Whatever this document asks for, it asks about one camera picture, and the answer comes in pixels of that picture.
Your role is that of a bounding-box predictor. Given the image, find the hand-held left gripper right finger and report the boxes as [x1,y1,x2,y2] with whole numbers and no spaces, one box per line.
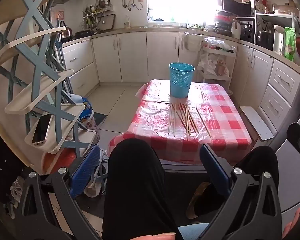
[199,144,283,240]

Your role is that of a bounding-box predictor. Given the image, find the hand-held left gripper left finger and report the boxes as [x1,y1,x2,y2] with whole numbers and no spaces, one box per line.
[14,144,103,240]

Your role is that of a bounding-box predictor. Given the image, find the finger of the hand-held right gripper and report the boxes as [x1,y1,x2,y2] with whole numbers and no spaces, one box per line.
[286,122,300,174]

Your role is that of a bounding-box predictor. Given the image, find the long bamboo chopstick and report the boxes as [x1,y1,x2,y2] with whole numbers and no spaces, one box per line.
[196,107,212,138]

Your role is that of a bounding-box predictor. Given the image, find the pile of bamboo chopsticks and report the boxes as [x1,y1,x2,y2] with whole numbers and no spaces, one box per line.
[168,101,200,140]

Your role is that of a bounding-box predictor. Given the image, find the teal perforated plastic basket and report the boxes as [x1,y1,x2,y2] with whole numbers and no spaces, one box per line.
[169,62,196,98]

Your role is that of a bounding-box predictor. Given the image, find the person's right hand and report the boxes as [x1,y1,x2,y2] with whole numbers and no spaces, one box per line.
[282,202,300,233]

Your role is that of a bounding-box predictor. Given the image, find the person's left hand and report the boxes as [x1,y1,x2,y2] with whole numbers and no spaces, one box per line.
[124,232,177,240]

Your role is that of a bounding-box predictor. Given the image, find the red mesh bag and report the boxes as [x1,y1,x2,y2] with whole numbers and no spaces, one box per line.
[43,149,78,173]

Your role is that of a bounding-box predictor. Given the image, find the brown slipper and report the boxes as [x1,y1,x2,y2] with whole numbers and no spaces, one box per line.
[186,182,217,219]

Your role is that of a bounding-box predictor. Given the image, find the floral bag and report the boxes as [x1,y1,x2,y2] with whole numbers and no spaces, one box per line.
[81,115,101,144]

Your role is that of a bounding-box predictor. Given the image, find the person's left leg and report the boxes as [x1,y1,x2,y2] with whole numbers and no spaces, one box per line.
[102,138,183,240]

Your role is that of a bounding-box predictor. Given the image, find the red checked plastic tablecloth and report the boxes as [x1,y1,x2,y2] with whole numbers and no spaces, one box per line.
[107,79,253,164]

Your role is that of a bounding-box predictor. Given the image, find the cream cabinet with drawers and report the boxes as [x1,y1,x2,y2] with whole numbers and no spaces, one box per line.
[230,42,300,132]

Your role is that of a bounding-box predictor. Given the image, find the smartphone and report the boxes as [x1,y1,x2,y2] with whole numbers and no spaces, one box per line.
[31,114,53,147]

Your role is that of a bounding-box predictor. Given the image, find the blue and white plastic bag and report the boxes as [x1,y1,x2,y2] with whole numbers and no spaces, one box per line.
[76,97,94,128]

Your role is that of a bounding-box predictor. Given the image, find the light blue cloth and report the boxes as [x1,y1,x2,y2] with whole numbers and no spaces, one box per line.
[177,223,210,240]

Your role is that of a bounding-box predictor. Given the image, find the grey cloth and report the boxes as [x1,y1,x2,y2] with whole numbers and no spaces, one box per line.
[4,175,27,219]

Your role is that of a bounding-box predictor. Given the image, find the green packet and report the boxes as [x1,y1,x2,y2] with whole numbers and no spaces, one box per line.
[284,27,297,62]

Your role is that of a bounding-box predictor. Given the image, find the white electric jug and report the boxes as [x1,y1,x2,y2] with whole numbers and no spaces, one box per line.
[272,25,286,55]

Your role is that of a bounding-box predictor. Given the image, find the cream drawer cabinet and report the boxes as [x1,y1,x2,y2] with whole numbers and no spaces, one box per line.
[61,39,100,96]

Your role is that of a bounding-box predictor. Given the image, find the black microwave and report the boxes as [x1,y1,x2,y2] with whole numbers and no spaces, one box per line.
[255,14,294,51]

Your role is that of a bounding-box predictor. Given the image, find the white storage trolley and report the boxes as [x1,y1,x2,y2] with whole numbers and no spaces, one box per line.
[197,37,238,96]

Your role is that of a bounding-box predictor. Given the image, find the blue and cream tiered shelf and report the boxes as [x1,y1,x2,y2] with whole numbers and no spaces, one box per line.
[0,0,98,170]

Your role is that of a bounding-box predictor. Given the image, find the cream door cabinets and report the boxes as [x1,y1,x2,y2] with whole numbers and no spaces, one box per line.
[91,29,206,83]

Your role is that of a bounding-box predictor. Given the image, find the hanging white plastic bag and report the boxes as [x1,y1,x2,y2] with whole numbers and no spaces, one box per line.
[184,32,203,53]

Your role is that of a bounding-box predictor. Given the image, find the black gas stove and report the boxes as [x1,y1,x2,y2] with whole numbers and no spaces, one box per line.
[75,29,96,38]

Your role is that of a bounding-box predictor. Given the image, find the stack of pots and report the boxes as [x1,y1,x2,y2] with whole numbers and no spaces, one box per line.
[213,10,233,36]

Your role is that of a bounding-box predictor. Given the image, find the stainless steel kettle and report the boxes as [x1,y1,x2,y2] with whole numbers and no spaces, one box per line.
[59,21,74,42]

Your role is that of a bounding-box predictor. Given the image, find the dark framed tray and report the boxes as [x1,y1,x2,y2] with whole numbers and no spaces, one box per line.
[99,14,116,32]

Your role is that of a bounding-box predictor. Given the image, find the window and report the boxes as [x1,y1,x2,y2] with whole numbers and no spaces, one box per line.
[145,0,218,27]

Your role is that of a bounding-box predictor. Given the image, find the wall spice rack with bottles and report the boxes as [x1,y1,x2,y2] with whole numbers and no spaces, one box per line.
[82,0,115,20]

